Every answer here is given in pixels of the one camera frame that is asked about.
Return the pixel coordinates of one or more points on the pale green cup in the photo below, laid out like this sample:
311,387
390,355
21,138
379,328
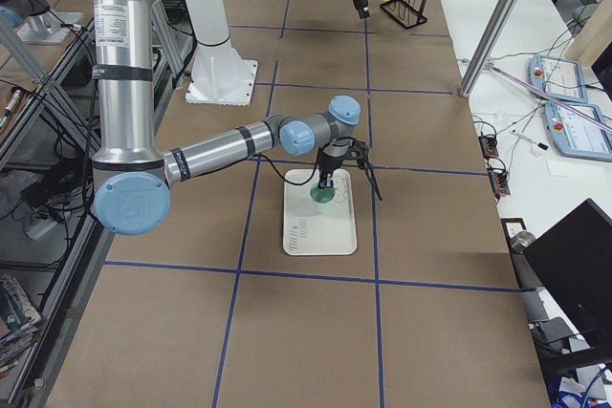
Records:
322,197

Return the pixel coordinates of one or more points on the white bear tray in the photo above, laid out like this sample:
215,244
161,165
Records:
309,233

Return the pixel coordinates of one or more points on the upper orange power strip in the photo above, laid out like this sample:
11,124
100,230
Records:
488,145

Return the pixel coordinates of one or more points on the orange power strip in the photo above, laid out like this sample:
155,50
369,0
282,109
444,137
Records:
488,145
499,182

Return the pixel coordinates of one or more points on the lower orange power strip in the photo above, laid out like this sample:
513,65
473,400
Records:
499,182

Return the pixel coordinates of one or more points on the silver metal cylinder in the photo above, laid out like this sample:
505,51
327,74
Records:
520,241

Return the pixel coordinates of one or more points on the upper teach pendant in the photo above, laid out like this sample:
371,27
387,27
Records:
558,77

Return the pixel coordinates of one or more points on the teach pendant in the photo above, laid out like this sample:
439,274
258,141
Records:
573,135
558,77

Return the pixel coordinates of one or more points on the black marker pen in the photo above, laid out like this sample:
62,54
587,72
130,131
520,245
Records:
538,144

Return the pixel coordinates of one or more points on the lower teach pendant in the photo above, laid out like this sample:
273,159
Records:
573,135

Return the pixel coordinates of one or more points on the pink rod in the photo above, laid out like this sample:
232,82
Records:
560,103

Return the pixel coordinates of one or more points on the stack of magazines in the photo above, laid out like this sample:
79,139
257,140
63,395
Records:
19,322

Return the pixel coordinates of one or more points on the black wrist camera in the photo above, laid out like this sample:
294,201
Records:
358,152

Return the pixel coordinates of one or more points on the black wire cup rack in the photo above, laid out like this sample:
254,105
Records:
407,13

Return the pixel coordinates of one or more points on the white camera pole base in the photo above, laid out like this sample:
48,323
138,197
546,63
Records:
219,74

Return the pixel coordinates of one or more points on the aluminium frame post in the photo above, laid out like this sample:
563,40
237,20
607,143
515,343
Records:
494,28

